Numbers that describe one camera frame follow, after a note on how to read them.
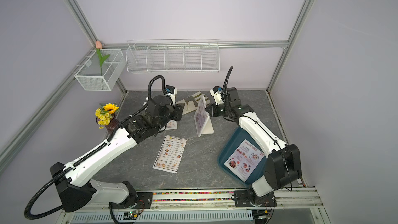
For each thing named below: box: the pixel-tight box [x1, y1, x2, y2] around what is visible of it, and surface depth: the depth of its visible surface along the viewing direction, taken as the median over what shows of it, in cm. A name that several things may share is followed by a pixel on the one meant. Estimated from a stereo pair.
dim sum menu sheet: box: [152, 135, 188, 174], surface depth 91 cm
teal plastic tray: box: [217, 125, 267, 187], surface depth 88 cm
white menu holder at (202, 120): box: [193, 95, 215, 138], surface depth 91 cm
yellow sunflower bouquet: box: [95, 102, 120, 130], surface depth 78 cm
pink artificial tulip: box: [95, 40, 111, 77], surface depth 92 cm
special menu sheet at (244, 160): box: [223, 138, 265, 183], surface depth 87 cm
